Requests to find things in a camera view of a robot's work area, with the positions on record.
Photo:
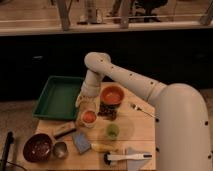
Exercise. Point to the black pole stand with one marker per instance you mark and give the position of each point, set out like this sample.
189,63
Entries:
9,140

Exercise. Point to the orange ceramic bowl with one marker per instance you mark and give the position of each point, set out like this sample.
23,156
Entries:
112,95

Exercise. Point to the green plastic cup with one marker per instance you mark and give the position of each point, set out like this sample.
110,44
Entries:
112,131

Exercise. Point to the blue sponge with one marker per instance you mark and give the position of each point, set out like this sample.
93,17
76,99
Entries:
81,142

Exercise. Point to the silver fork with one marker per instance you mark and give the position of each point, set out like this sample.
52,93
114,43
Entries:
138,108

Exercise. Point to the black office chair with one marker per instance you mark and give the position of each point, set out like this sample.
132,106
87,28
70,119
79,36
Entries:
144,10

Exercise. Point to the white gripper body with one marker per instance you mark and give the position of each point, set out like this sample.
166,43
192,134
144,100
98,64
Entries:
85,103

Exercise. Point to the grey folded cloth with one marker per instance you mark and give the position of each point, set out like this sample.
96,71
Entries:
133,165

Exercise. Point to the green plastic tray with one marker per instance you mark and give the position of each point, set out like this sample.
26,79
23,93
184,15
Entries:
58,97

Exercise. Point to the white paper cup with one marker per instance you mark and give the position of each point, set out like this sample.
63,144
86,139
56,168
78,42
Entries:
88,125

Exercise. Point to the dark brown bowl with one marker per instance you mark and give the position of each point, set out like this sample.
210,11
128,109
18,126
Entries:
38,148

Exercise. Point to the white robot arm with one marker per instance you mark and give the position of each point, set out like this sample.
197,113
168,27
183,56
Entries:
182,130

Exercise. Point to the red apple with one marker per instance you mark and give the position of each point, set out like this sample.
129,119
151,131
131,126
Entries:
89,117

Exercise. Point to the white dish brush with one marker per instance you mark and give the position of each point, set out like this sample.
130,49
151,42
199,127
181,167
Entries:
109,158

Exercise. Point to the small metal cup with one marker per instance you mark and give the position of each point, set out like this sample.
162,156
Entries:
60,150

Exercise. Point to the wooden block eraser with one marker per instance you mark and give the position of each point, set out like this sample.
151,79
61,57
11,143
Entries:
64,129

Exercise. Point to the dark grape bunch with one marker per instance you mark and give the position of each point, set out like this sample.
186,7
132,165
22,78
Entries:
109,112

